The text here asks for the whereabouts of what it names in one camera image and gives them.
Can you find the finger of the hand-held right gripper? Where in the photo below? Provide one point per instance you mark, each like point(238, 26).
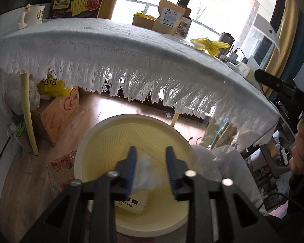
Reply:
point(273, 79)

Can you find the white cardboard box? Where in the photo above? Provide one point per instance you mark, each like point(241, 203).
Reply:
point(134, 203)

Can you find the pink cloth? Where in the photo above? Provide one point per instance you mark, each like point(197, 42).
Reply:
point(278, 210)

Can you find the open cardboard tray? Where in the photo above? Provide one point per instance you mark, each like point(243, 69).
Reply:
point(143, 21)

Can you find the yellow table leg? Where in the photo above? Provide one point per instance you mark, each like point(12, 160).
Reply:
point(27, 111)
point(174, 120)

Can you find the red printed cardboard box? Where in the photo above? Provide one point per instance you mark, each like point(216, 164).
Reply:
point(58, 116)

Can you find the clear plastic wrap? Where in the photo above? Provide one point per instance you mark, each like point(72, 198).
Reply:
point(149, 172)

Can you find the small printed box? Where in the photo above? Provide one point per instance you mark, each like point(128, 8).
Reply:
point(183, 27)

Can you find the white power strip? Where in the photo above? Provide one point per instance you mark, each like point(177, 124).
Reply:
point(229, 63)

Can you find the yellow printed bag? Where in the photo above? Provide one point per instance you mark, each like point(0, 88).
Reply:
point(53, 87)

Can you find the pale yellow flat box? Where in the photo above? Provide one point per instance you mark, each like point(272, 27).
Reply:
point(250, 73)

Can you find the pale yellow waste bin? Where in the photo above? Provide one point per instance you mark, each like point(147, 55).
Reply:
point(111, 141)

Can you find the kraft paper pouch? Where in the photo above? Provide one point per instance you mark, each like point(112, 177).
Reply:
point(168, 17)

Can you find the white charger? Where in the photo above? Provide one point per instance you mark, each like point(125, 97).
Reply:
point(233, 55)

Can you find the yellow plastic bag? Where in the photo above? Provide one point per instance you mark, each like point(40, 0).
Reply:
point(210, 45)

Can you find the steel kettle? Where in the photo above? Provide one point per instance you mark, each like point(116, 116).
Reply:
point(226, 41)

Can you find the clear plastic bag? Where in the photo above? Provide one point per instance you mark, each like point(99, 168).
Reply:
point(12, 93)

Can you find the white flat panel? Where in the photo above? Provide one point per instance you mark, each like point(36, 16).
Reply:
point(264, 38)

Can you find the red printed paper bag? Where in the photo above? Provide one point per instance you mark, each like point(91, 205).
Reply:
point(62, 167)

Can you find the white fringed tablecloth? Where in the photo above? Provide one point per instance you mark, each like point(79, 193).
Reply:
point(116, 45)

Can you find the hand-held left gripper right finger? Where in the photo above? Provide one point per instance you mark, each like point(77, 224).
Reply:
point(171, 172)

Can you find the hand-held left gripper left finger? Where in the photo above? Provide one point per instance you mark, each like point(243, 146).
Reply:
point(131, 167)

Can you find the white mug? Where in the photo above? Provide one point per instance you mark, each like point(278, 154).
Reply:
point(38, 15)

